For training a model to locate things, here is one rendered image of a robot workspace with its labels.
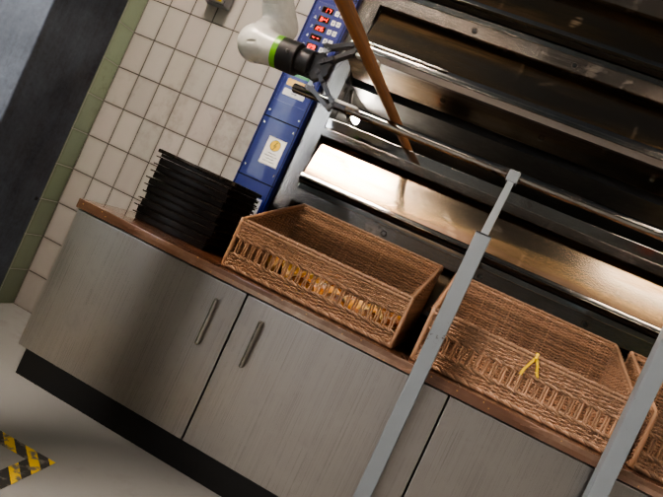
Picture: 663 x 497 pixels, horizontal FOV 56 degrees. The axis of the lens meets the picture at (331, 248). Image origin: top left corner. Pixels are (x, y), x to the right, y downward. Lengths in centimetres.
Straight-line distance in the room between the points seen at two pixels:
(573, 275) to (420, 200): 56
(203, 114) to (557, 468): 172
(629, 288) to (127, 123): 194
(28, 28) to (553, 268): 165
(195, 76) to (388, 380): 146
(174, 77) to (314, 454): 156
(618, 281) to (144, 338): 149
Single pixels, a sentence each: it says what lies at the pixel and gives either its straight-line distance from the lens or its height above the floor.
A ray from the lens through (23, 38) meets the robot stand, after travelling 134.
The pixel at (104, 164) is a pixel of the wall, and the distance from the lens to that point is 265.
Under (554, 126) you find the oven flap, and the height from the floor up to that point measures 139.
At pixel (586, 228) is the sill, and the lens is 220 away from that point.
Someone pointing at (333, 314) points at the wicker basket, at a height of 60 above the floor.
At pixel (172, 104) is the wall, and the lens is 256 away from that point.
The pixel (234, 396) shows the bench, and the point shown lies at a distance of 176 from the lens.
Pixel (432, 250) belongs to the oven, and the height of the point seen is 89.
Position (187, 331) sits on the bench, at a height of 38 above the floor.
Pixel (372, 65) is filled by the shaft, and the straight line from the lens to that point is 146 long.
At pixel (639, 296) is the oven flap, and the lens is 222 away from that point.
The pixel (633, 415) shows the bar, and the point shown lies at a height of 71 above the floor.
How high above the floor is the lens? 80
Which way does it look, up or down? 1 degrees down
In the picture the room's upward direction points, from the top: 25 degrees clockwise
